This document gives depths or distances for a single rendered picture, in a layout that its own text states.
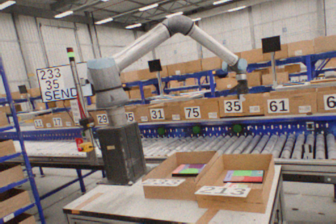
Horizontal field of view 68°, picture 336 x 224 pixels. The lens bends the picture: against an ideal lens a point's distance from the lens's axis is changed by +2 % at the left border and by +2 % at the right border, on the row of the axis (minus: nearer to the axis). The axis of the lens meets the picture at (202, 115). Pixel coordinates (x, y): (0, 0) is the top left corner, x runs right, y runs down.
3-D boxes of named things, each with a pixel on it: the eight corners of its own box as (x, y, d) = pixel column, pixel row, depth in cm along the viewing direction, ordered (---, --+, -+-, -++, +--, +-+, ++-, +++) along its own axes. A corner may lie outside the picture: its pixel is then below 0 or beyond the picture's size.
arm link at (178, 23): (180, 6, 158) (251, 60, 192) (172, 11, 169) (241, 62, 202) (172, 22, 157) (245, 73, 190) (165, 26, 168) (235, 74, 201)
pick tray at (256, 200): (197, 207, 105) (193, 186, 103) (223, 170, 140) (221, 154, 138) (266, 214, 94) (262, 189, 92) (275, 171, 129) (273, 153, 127)
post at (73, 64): (88, 165, 216) (64, 62, 201) (92, 163, 220) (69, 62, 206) (98, 165, 211) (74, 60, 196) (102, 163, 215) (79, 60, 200)
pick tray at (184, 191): (144, 198, 120) (140, 179, 119) (177, 167, 156) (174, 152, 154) (197, 201, 110) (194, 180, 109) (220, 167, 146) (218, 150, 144)
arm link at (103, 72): (96, 90, 134) (86, 58, 130) (92, 90, 149) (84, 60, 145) (124, 85, 141) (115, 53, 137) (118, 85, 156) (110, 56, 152)
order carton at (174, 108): (149, 123, 255) (147, 107, 252) (165, 117, 281) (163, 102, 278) (182, 121, 237) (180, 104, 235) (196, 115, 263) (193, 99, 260)
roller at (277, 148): (268, 165, 151) (267, 157, 150) (280, 140, 196) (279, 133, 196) (276, 165, 148) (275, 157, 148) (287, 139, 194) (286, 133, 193)
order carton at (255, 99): (219, 116, 220) (217, 98, 218) (230, 113, 246) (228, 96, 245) (264, 113, 202) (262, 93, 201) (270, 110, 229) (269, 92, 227)
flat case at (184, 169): (203, 176, 132) (203, 173, 132) (172, 175, 138) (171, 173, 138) (210, 165, 144) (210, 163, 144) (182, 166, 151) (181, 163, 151)
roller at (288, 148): (279, 165, 148) (278, 157, 147) (289, 139, 194) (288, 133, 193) (288, 166, 146) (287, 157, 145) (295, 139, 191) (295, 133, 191)
